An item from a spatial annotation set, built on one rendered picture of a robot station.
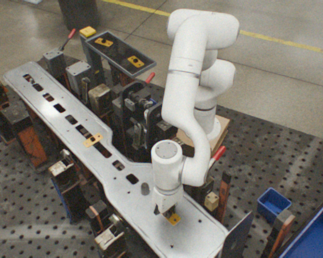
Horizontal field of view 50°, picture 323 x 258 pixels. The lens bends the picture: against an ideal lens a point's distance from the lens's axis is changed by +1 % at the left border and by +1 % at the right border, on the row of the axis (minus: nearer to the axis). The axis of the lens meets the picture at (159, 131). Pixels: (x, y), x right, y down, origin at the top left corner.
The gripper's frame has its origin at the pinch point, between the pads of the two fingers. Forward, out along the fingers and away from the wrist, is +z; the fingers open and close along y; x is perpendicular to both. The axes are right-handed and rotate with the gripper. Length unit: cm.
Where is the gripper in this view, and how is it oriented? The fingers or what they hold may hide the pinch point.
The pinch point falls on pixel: (168, 209)
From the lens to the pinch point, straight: 118.1
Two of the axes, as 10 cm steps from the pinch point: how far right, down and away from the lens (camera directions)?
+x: 6.6, 5.3, -5.3
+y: -7.5, 5.1, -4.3
